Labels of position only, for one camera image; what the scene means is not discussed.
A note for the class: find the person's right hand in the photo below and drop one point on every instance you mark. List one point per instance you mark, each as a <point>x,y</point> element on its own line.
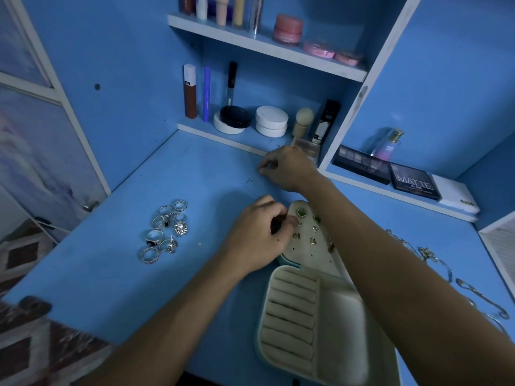
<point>290,169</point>

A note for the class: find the person's left hand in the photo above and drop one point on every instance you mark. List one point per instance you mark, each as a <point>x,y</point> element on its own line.
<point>257,237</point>

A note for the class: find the green stud earring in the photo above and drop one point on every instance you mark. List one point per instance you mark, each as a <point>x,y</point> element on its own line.
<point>316,219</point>
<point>301,214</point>

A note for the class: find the gold dangling earring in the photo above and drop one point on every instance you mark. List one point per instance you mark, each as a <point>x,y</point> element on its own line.
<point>330,247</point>

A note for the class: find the pile of silver rings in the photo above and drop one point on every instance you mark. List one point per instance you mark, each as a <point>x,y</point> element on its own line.
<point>181,228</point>

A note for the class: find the cream jewellery box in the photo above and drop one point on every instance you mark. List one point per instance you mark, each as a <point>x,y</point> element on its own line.
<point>338,341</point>

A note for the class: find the person's left forearm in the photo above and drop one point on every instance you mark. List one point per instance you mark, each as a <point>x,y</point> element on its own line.
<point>165,333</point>

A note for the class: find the person's right forearm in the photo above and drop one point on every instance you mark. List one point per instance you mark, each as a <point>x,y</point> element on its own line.
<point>410,285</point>

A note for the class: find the white flat box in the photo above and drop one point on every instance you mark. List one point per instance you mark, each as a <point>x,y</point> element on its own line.
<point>455,195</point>

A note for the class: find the square brown powder compact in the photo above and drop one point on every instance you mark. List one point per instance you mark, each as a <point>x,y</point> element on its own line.
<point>310,150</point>

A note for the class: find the white round cream jar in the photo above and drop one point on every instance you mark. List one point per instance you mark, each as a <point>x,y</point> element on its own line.
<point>272,122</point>

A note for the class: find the beige makeup sponge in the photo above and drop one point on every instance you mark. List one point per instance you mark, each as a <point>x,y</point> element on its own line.
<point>303,120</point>

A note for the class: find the black cosmetic bottle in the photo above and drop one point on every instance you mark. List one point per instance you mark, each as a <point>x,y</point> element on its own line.
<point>326,120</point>

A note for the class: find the dark eyeshadow palette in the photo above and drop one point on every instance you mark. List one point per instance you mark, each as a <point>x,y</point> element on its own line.
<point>362,164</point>

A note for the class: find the white bowl black inside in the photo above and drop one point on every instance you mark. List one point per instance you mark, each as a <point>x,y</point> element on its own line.
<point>233,118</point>

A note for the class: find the small pink perfume bottle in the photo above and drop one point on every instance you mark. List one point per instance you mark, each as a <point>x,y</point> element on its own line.
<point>388,146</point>

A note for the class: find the black makeup brush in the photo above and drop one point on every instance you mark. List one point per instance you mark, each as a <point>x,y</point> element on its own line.
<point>231,82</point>

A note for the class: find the blue cosmetic tube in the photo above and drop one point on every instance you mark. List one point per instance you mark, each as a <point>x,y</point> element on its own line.
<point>206,94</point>

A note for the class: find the pink flat compact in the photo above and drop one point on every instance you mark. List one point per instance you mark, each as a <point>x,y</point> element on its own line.
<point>348,57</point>
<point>319,50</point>

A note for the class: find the brown lipstick tube white cap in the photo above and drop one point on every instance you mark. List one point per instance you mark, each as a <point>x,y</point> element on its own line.
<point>190,92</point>

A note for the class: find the black lettered eyeshadow palette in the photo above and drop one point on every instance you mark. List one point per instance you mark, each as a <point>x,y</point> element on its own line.
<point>415,181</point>

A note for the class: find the white shelf unit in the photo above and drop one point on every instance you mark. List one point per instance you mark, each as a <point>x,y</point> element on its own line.
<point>378,68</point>

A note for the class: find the pink round jar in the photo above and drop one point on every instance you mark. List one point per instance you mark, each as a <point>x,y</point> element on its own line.
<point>288,29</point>

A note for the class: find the short beige cosmetic tube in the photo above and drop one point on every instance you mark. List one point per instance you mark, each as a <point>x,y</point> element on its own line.
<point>239,9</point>

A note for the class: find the tall beige cosmetic tube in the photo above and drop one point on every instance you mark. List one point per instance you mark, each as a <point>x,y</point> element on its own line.
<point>222,9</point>

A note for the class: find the white slatted cabinet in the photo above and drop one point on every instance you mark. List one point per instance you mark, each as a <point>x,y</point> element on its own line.
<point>503,245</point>

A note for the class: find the white framed marbled panel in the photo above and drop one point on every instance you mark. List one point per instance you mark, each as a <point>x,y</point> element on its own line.
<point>36,148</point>

